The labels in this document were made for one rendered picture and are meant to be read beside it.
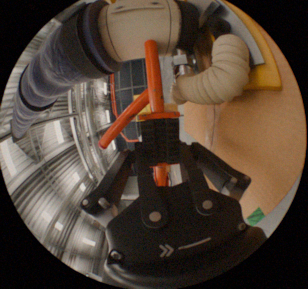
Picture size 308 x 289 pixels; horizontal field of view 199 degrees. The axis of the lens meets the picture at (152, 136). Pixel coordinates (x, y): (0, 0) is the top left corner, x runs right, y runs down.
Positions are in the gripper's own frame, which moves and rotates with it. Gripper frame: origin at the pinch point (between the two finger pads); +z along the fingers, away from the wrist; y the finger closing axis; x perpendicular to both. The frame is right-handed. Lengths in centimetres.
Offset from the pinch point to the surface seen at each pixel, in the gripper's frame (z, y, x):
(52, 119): 77, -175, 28
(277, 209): -51, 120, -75
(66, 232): -74, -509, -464
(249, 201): -10, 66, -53
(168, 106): 172, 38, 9
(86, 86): 443, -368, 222
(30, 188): -26, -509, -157
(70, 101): 147, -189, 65
